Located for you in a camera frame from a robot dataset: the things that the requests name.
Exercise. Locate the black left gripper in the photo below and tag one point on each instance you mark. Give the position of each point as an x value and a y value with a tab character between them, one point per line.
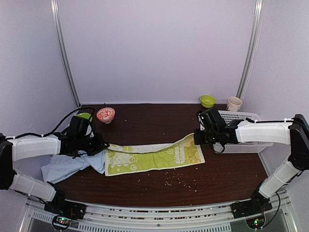
99	147

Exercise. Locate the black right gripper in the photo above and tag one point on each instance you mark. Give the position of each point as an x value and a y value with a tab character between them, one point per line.
198	139

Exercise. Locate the green white patterned towel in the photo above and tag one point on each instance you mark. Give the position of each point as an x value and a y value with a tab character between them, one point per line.
129	159

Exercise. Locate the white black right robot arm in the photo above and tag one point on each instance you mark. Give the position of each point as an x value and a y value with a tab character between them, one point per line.
293	132

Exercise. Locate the white perforated plastic basket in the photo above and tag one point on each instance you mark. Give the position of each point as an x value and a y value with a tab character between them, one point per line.
250	147

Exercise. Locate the green plate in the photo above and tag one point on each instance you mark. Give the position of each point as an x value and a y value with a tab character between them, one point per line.
85	115

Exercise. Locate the red white patterned bowl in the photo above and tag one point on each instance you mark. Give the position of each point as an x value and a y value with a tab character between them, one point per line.
106	115

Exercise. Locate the green bowl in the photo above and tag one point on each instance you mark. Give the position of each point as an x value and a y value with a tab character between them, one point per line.
207	101

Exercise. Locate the light blue towel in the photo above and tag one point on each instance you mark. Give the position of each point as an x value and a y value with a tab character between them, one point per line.
61	167

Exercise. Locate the beige cup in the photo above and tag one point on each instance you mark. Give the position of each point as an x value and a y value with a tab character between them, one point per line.
234	104

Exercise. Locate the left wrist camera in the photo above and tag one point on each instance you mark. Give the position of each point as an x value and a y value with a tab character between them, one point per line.
78	127

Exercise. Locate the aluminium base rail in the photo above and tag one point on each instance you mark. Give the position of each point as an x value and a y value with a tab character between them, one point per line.
216	217

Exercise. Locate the right aluminium frame post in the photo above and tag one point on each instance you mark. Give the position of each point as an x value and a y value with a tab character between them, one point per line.
253	43

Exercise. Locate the aluminium frame post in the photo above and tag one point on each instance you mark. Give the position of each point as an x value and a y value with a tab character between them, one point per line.
253	43
63	52

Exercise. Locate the left aluminium frame post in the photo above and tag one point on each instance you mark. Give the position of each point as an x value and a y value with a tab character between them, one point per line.
63	52

